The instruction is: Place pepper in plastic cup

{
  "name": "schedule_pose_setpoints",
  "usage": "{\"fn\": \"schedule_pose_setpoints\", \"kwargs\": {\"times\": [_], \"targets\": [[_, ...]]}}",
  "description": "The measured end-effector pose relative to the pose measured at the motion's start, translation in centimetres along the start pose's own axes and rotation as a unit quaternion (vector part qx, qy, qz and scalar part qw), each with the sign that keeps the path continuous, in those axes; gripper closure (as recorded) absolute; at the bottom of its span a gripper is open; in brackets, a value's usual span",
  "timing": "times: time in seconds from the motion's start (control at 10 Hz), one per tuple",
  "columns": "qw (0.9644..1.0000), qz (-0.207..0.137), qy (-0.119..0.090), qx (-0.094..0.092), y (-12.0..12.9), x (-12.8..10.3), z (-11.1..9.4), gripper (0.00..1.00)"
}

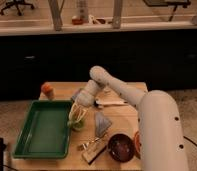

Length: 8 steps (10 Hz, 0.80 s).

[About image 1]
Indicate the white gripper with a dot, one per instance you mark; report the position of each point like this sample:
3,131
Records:
85,98

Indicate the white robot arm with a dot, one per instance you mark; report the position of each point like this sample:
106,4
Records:
161,136

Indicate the orange plastic cup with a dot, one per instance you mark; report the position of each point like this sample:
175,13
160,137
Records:
47,90

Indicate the grey triangular cloth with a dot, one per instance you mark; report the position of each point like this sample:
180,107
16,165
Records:
102,123

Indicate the metal tongs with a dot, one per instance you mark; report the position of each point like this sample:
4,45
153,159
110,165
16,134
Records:
85,145

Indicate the green plastic tray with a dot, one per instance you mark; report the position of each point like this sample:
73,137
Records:
45,133

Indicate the wooden block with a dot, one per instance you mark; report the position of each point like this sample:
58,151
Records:
93,151

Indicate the dark red bowl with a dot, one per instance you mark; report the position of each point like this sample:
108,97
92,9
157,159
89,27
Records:
121,147

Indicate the orange plate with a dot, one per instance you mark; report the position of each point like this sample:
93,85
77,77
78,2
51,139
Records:
137,144

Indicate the black stand left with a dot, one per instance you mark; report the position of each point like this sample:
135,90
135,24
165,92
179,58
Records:
2,149

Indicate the red white object background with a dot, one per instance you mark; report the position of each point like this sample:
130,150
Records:
77,20

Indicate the black office chair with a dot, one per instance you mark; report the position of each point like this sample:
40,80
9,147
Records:
16,3

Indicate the white handled utensil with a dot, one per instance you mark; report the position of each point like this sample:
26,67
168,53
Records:
102,104

